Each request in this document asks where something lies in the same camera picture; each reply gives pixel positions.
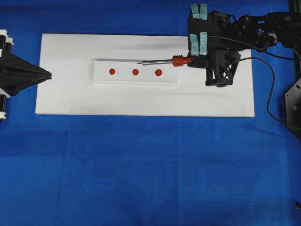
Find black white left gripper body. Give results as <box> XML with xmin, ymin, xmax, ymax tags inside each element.
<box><xmin>0</xmin><ymin>29</ymin><xmax>15</xmax><ymax>121</ymax></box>

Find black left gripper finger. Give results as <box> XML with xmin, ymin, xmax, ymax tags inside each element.
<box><xmin>0</xmin><ymin>51</ymin><xmax>52</xmax><ymax>78</ymax></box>
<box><xmin>0</xmin><ymin>76</ymin><xmax>52</xmax><ymax>97</ymax></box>

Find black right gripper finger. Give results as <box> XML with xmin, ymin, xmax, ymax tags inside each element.
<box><xmin>187</xmin><ymin>55</ymin><xmax>211</xmax><ymax>68</ymax></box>

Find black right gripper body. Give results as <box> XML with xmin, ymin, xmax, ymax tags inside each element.
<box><xmin>187</xmin><ymin>9</ymin><xmax>241</xmax><ymax>57</ymax></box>

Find orange handled soldering iron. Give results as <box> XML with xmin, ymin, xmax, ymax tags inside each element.
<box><xmin>137</xmin><ymin>55</ymin><xmax>195</xmax><ymax>67</ymax></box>

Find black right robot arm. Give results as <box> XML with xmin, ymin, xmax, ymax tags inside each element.
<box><xmin>187</xmin><ymin>4</ymin><xmax>301</xmax><ymax>77</ymax></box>

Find near orange dot mark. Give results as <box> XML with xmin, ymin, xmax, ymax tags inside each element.
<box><xmin>155</xmin><ymin>69</ymin><xmax>162</xmax><ymax>76</ymax></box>

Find orange dot mark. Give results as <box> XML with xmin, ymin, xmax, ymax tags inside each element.
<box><xmin>132</xmin><ymin>69</ymin><xmax>139</xmax><ymax>76</ymax></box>
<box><xmin>109</xmin><ymin>68</ymin><xmax>116</xmax><ymax>75</ymax></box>
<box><xmin>155</xmin><ymin>69</ymin><xmax>162</xmax><ymax>76</ymax></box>

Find middle orange dot mark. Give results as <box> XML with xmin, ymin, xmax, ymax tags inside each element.
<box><xmin>132</xmin><ymin>69</ymin><xmax>139</xmax><ymax>76</ymax></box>

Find far orange dot mark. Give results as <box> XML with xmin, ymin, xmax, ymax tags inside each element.
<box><xmin>109</xmin><ymin>68</ymin><xmax>116</xmax><ymax>75</ymax></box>

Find white foam board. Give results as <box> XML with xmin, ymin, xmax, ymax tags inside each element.
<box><xmin>35</xmin><ymin>34</ymin><xmax>255</xmax><ymax>117</ymax></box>

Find white raised target strip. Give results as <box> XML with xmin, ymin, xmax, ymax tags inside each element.
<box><xmin>93</xmin><ymin>58</ymin><xmax>178</xmax><ymax>86</ymax></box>

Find blue table mat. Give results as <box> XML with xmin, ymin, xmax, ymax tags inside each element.
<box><xmin>0</xmin><ymin>0</ymin><xmax>301</xmax><ymax>226</ymax></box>

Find black camera cable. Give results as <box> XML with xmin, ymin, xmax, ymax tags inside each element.
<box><xmin>208</xmin><ymin>35</ymin><xmax>294</xmax><ymax>57</ymax></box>

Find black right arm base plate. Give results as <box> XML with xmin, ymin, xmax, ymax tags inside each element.
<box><xmin>285</xmin><ymin>79</ymin><xmax>301</xmax><ymax>138</ymax></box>

